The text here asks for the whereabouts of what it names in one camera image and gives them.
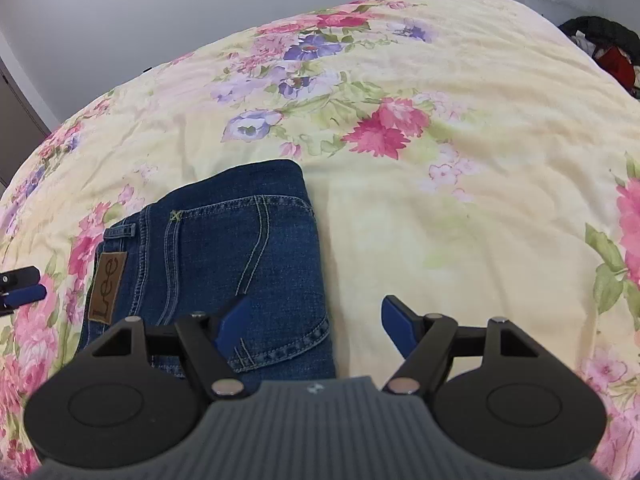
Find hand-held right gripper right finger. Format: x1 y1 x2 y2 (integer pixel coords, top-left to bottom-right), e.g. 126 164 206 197
381 296 553 396

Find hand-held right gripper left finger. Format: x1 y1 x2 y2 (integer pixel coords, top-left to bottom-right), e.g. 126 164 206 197
77 294 251 401

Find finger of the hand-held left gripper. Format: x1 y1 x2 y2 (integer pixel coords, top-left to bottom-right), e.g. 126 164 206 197
0 266 41 288
0 286 48 317

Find blue denim pants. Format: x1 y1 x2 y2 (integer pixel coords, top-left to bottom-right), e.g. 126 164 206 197
75 159 337 381

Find floral yellow bed sheet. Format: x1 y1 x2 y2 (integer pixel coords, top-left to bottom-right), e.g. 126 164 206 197
0 0 640 480

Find beige wardrobe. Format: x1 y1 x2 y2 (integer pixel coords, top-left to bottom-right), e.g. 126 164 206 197
0 57 52 187

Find red garment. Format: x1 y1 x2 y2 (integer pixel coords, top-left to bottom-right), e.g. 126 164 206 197
597 46 637 92

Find dark clothes pile with red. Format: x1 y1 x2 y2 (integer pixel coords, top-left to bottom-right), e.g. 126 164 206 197
557 16 640 98

